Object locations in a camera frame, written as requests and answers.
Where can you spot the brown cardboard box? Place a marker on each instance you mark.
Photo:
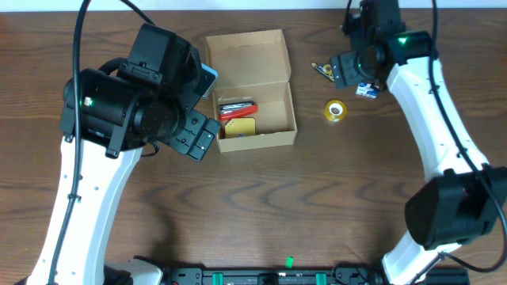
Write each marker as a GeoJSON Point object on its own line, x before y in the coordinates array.
{"type": "Point", "coordinates": [254, 66]}

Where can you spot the yellow sticky note pad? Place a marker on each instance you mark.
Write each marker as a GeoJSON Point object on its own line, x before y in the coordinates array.
{"type": "Point", "coordinates": [240, 127]}

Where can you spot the small blue white staples box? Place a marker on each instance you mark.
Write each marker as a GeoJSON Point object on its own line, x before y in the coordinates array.
{"type": "Point", "coordinates": [366, 90]}

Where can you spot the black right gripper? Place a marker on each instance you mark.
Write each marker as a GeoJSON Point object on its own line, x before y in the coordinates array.
{"type": "Point", "coordinates": [344, 70]}

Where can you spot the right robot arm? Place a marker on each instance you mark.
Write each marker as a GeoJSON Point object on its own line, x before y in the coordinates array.
{"type": "Point", "coordinates": [463, 195]}

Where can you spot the red black stapler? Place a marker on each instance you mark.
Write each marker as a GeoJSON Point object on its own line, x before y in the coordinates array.
{"type": "Point", "coordinates": [237, 110]}

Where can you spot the yellow adhesive tape roll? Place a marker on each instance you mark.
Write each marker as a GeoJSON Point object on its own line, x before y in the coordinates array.
{"type": "Point", "coordinates": [335, 110]}

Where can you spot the small green clip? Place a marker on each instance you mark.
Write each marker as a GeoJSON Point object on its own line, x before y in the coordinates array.
{"type": "Point", "coordinates": [289, 262]}

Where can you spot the correction tape dispenser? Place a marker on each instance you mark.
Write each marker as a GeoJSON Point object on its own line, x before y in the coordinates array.
{"type": "Point", "coordinates": [325, 69]}

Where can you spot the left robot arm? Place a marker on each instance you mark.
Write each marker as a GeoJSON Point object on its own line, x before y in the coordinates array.
{"type": "Point", "coordinates": [110, 114]}

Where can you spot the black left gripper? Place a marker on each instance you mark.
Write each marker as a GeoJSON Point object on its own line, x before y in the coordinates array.
{"type": "Point", "coordinates": [194, 134]}

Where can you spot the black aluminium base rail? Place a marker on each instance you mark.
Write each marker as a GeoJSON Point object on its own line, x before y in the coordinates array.
{"type": "Point", "coordinates": [335, 276]}

